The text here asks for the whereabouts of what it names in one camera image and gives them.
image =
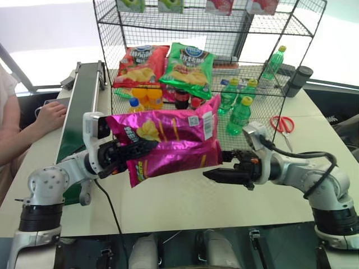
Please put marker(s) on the person's bare hand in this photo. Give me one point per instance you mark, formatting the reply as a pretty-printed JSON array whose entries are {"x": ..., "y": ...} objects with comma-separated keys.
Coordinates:
[{"x": 51, "y": 115}]

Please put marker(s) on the grey tablet device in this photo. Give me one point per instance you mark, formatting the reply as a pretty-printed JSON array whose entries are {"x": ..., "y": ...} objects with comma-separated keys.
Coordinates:
[{"x": 63, "y": 101}]

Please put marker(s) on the green conveyor belt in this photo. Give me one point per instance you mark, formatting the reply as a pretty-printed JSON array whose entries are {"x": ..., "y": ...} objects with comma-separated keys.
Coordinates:
[{"x": 81, "y": 112}]

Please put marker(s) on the small red snack bag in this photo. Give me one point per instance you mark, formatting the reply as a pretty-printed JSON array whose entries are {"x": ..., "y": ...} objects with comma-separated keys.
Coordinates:
[{"x": 168, "y": 94}]

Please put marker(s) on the red potato chip bag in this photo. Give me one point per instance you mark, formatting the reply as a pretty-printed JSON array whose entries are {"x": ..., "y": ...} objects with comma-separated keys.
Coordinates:
[{"x": 140, "y": 65}]

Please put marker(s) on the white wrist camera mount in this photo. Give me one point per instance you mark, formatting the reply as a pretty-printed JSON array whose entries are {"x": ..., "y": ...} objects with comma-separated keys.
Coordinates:
[
  {"x": 259, "y": 134},
  {"x": 92, "y": 131}
]

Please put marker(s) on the orange soda bottle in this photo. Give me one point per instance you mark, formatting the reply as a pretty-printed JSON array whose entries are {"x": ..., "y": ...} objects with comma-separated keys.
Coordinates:
[
  {"x": 155, "y": 98},
  {"x": 136, "y": 106},
  {"x": 139, "y": 95}
]

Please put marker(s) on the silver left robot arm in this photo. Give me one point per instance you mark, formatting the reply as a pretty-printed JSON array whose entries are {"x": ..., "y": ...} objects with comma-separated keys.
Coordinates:
[{"x": 47, "y": 182}]

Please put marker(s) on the green soda bottle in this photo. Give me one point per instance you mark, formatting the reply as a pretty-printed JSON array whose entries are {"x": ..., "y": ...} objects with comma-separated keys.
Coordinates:
[
  {"x": 273, "y": 63},
  {"x": 227, "y": 96},
  {"x": 238, "y": 117},
  {"x": 248, "y": 89}
]

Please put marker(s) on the small green snack bag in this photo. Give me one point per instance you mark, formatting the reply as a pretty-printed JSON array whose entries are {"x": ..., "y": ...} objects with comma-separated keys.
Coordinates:
[{"x": 123, "y": 93}]

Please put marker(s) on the white rounded robot leg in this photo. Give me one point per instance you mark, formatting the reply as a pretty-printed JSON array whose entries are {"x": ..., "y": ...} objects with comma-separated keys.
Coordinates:
[
  {"x": 221, "y": 249},
  {"x": 143, "y": 252}
]

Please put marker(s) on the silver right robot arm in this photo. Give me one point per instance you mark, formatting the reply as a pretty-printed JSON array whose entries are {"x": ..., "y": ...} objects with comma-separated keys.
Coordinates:
[{"x": 317, "y": 176}]

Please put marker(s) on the black cylinder cup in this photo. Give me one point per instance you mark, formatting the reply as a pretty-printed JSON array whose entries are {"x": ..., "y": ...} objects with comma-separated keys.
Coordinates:
[{"x": 297, "y": 81}]

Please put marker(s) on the small blue card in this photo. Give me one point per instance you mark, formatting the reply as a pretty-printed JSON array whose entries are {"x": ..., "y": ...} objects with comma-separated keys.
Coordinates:
[{"x": 224, "y": 82}]

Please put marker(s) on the person's bare forearm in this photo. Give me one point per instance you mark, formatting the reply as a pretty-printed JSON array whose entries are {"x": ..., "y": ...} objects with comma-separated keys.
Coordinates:
[{"x": 19, "y": 143}]

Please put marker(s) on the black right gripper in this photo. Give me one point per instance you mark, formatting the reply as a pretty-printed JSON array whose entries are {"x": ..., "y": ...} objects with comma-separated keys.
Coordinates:
[{"x": 248, "y": 166}]

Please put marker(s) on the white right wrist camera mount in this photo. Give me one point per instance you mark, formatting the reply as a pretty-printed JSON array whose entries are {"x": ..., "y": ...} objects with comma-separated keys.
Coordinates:
[{"x": 259, "y": 134}]

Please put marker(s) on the dark cola bottle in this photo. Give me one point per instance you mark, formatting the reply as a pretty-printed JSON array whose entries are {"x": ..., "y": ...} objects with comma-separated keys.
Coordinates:
[
  {"x": 182, "y": 98},
  {"x": 197, "y": 102}
]

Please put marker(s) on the green potato chip bag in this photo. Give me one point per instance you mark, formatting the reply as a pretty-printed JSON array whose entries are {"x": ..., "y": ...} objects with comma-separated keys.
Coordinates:
[{"x": 189, "y": 68}]

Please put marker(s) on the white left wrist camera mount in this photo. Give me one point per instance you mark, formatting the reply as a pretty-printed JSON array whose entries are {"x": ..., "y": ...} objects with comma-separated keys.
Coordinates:
[{"x": 92, "y": 131}]

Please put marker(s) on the magenta potato chip bag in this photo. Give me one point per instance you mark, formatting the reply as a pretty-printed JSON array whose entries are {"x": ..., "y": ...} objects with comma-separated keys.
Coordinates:
[{"x": 174, "y": 131}]

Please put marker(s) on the grey conveyor motor box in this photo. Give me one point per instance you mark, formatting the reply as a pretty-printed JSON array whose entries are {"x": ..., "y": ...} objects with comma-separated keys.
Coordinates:
[{"x": 67, "y": 83}]

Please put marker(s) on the green drink carton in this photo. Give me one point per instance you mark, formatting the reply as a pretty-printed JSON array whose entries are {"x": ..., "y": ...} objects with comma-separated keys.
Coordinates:
[
  {"x": 130, "y": 5},
  {"x": 170, "y": 5}
]

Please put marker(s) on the person's white shirt torso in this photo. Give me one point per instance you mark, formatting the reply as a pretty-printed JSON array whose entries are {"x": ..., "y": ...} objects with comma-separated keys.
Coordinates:
[{"x": 7, "y": 95}]

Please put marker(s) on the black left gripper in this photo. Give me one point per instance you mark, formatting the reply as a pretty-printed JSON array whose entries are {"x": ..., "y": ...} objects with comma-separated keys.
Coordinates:
[{"x": 108, "y": 157}]

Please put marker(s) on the red drink carton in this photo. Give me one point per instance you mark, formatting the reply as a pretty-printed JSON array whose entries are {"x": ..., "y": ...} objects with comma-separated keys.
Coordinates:
[
  {"x": 263, "y": 6},
  {"x": 219, "y": 6}
]

